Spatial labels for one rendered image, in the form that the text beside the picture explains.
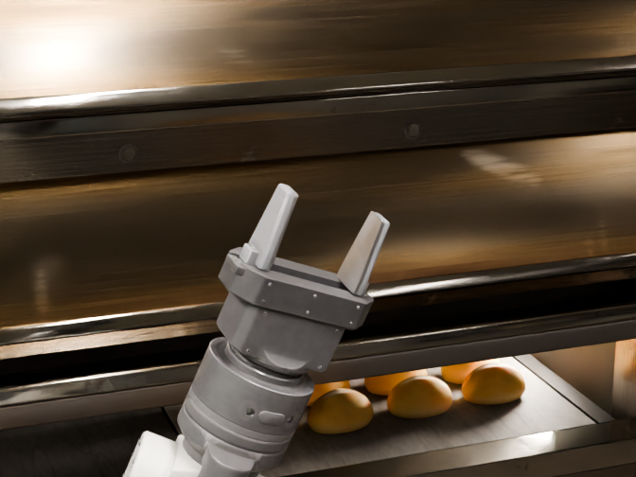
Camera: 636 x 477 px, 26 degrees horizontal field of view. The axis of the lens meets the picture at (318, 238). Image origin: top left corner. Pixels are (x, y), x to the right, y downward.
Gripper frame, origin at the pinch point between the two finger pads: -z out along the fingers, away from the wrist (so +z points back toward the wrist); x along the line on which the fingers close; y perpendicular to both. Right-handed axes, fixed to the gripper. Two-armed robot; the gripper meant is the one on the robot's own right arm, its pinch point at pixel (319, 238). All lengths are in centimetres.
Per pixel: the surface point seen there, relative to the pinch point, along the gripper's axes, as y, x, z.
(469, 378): 67, -74, 33
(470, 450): 53, -68, 38
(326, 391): 74, -57, 43
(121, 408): 40, -10, 36
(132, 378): 41, -10, 33
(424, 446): 56, -64, 41
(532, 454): 48, -75, 35
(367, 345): 39, -36, 22
